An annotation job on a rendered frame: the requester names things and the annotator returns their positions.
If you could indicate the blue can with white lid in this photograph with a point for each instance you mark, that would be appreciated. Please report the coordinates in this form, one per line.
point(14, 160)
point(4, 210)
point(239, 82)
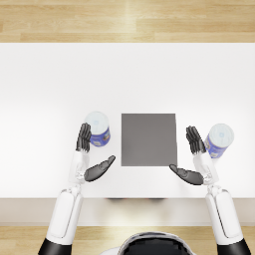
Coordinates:
point(218, 139)
point(97, 128)

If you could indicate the dark grey square mat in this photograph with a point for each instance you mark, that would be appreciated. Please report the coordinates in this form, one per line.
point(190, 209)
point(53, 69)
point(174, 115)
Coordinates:
point(148, 139)

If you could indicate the dark round robot body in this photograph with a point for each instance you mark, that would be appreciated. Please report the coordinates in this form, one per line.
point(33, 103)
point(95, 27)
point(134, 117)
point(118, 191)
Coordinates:
point(154, 245)

